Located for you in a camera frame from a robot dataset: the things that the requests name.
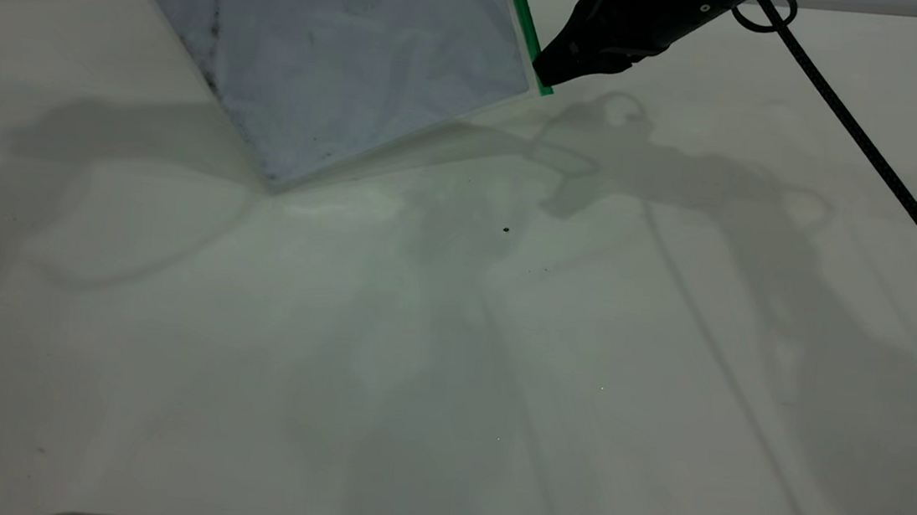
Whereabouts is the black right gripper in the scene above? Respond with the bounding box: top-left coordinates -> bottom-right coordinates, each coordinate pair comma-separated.
529,0 -> 777,111

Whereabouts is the clear zip bag green zipper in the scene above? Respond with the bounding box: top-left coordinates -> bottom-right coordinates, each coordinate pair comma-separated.
88,0 -> 565,221

